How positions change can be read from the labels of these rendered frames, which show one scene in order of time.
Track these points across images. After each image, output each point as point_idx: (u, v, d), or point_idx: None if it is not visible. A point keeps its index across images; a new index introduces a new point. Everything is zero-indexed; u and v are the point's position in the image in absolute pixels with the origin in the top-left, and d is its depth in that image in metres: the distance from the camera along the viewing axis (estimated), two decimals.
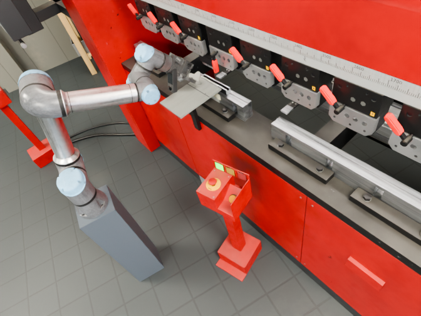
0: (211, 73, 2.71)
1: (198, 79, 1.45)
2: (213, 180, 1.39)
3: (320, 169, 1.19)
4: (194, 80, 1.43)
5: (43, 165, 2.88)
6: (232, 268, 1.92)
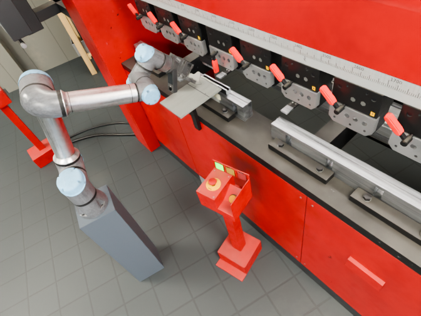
0: (211, 73, 2.71)
1: (198, 79, 1.45)
2: (213, 180, 1.39)
3: (320, 169, 1.19)
4: (194, 80, 1.43)
5: (43, 165, 2.88)
6: (232, 268, 1.92)
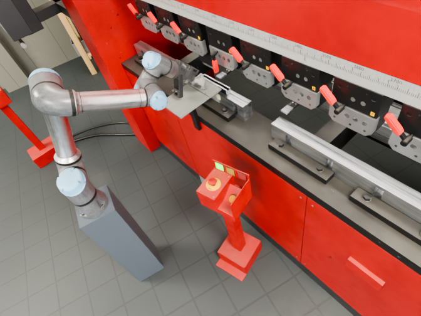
0: (211, 73, 2.71)
1: (203, 84, 1.49)
2: (213, 180, 1.39)
3: (320, 169, 1.19)
4: (199, 85, 1.47)
5: (43, 165, 2.88)
6: (232, 268, 1.92)
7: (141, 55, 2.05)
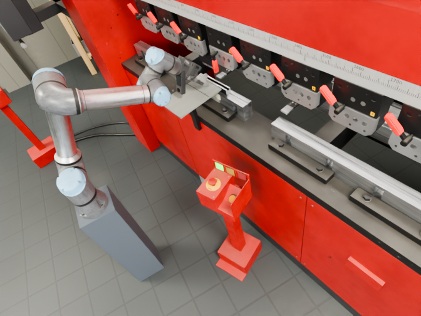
0: (211, 73, 2.71)
1: (205, 81, 1.49)
2: (213, 180, 1.39)
3: (320, 169, 1.19)
4: (202, 82, 1.47)
5: (43, 165, 2.88)
6: (232, 268, 1.92)
7: (141, 55, 2.05)
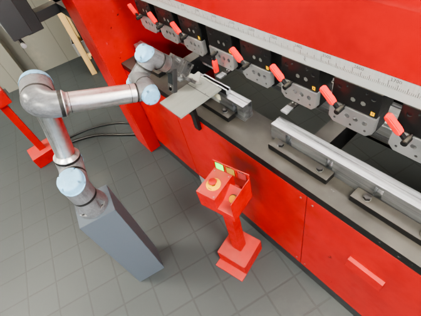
0: (211, 73, 2.71)
1: (198, 79, 1.45)
2: (213, 180, 1.39)
3: (320, 169, 1.19)
4: (194, 80, 1.43)
5: (43, 165, 2.88)
6: (232, 268, 1.92)
7: None
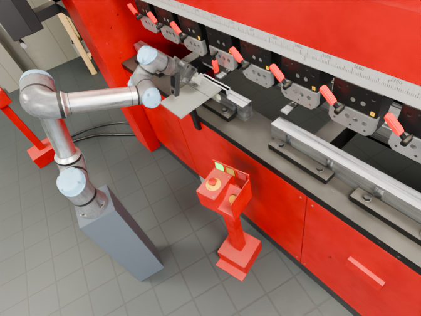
0: (211, 73, 2.71)
1: (199, 83, 1.45)
2: (213, 180, 1.39)
3: (320, 169, 1.19)
4: (197, 84, 1.42)
5: (43, 165, 2.88)
6: (232, 268, 1.92)
7: None
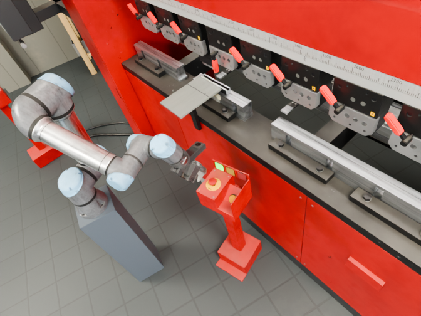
0: (211, 73, 2.71)
1: None
2: (213, 180, 1.39)
3: (320, 169, 1.19)
4: None
5: (43, 165, 2.88)
6: (232, 268, 1.92)
7: (141, 55, 2.05)
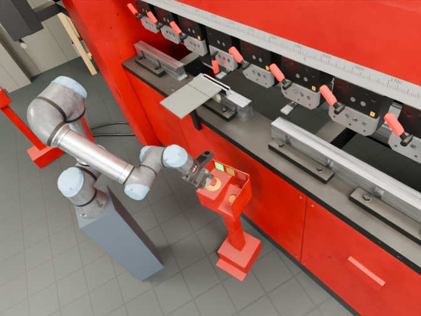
0: (211, 73, 2.71)
1: None
2: (213, 180, 1.39)
3: (320, 169, 1.19)
4: None
5: (43, 165, 2.88)
6: (232, 268, 1.92)
7: (141, 55, 2.05)
